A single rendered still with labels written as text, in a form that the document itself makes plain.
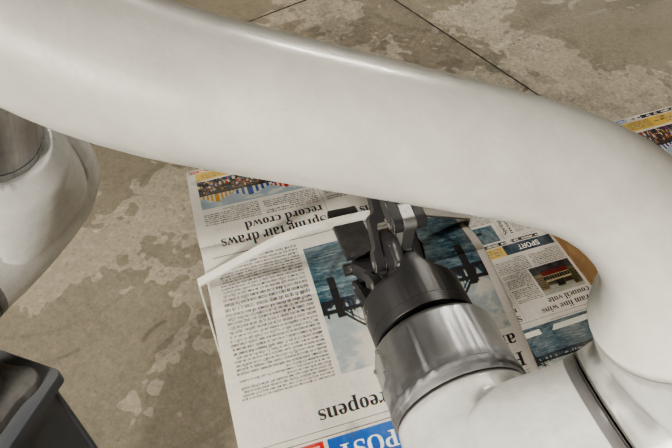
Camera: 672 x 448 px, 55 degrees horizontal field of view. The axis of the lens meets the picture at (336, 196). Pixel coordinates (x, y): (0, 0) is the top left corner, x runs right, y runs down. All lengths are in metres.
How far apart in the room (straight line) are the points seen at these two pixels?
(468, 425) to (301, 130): 0.21
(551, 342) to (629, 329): 0.75
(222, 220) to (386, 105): 0.49
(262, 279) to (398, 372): 0.27
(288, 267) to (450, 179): 0.42
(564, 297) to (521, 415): 0.77
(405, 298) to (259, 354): 0.21
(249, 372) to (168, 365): 1.40
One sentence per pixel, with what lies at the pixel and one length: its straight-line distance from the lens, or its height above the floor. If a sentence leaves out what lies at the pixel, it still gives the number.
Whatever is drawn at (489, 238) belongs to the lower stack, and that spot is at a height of 0.60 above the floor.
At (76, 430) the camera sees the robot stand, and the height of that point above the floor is 0.86.
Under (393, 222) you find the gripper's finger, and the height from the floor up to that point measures 1.38.
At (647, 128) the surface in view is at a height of 1.07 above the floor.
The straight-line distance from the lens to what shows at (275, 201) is 0.73.
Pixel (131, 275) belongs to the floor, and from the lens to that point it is 2.21.
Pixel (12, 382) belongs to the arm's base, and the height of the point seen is 1.02.
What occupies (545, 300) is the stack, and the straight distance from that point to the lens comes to 1.11.
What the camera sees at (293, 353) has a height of 1.18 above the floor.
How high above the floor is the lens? 1.71
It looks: 47 degrees down
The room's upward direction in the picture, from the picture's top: straight up
